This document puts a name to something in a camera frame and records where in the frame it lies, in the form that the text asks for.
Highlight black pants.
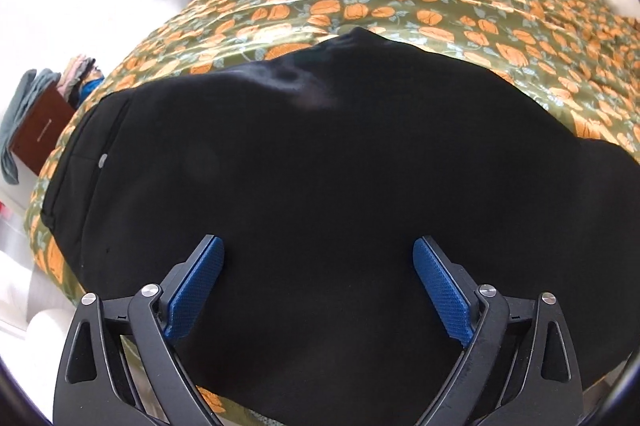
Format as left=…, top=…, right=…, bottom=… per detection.
left=41, top=28, right=639, bottom=425

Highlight brown wooden nightstand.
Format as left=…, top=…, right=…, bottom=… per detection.
left=10, top=84, right=75, bottom=173

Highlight clothes pile on nightstand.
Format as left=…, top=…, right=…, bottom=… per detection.
left=56, top=55, right=104, bottom=108

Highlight grey towel hanging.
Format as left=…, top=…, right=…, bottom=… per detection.
left=0, top=68, right=61, bottom=185

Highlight olive orange floral bedspread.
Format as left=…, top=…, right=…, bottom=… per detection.
left=22, top=0, right=640, bottom=426

